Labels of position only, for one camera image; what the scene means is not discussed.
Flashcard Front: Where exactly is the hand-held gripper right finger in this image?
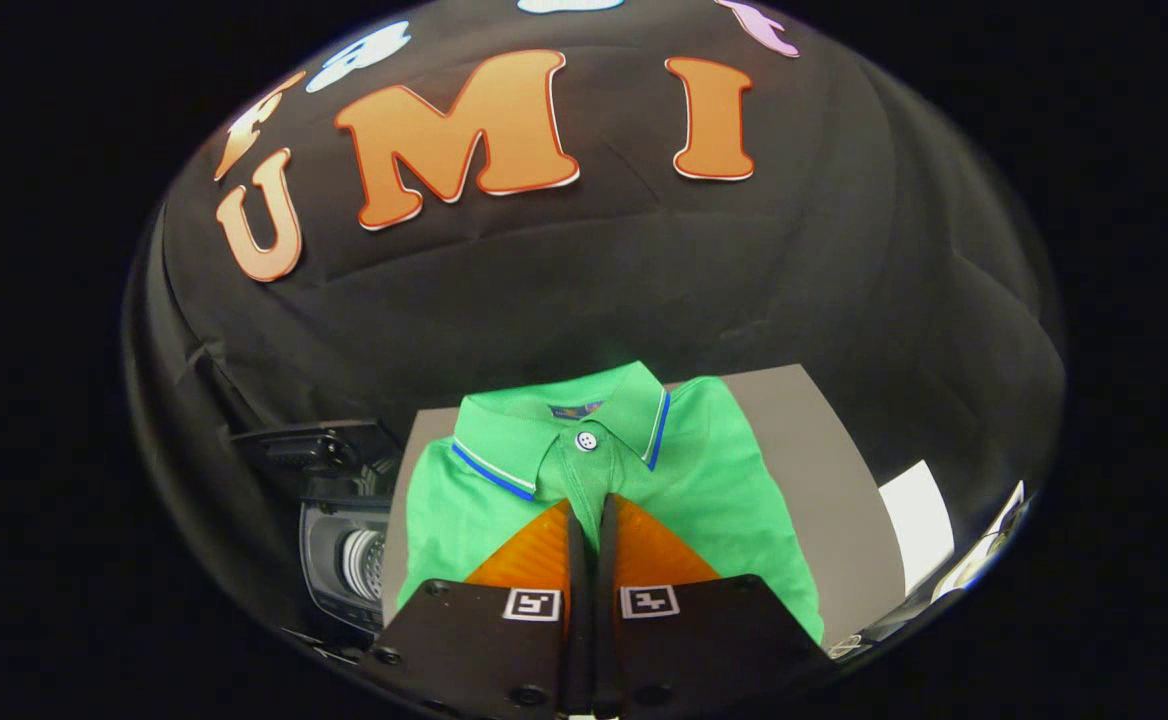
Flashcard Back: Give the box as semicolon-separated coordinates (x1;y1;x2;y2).
594;490;837;717

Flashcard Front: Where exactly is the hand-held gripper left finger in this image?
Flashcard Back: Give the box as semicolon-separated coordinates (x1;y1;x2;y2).
359;497;594;717

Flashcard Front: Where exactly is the green polo shirt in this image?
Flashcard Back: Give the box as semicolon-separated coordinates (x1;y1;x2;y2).
396;360;825;643

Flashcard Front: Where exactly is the dark washing machine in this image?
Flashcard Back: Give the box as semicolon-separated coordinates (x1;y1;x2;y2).
284;470;400;651

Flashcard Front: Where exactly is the white board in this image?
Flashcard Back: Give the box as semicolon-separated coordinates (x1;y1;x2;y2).
879;460;955;596

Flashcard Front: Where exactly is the black backdrop cloth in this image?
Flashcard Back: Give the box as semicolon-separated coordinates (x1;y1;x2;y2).
122;0;1067;661

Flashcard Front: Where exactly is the white printed sheet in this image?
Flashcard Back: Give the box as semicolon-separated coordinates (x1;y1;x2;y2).
929;480;1030;603

